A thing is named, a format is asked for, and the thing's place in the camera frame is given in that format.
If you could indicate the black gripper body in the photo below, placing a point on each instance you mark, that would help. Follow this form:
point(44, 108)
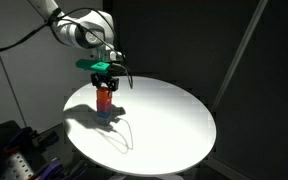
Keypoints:
point(103, 78)

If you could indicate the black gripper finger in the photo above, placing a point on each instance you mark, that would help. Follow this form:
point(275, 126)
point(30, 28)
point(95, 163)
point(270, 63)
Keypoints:
point(113, 86)
point(96, 84)

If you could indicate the orange block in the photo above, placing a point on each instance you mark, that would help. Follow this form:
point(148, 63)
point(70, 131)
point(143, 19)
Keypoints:
point(103, 94)

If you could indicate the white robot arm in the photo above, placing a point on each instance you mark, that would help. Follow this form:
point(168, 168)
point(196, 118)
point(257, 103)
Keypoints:
point(94, 31)

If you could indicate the magenta block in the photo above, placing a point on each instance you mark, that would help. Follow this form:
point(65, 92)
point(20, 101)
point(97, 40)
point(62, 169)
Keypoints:
point(104, 106)

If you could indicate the blue block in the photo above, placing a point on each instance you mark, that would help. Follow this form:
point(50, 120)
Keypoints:
point(104, 115)

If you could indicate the grey bottom block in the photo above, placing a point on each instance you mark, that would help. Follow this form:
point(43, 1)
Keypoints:
point(103, 121)

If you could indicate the round white table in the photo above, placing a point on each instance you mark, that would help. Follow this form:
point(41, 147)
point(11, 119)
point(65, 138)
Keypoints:
point(158, 129)

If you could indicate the purple clamp upper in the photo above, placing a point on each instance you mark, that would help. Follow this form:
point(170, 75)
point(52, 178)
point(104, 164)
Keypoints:
point(22, 138)

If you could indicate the purple clamp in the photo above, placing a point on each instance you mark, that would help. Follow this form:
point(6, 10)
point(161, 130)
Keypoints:
point(22, 138)
point(48, 171)

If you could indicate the purple clamp lower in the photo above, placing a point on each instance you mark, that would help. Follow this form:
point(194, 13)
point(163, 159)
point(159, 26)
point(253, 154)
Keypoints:
point(48, 171)

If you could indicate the perforated metal plate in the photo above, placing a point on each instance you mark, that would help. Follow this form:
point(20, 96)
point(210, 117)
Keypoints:
point(16, 167)

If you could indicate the grey diagonal pole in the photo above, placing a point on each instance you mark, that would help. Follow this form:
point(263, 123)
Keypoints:
point(239, 52)

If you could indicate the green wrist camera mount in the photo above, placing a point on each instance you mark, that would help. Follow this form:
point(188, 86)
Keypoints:
point(93, 65)

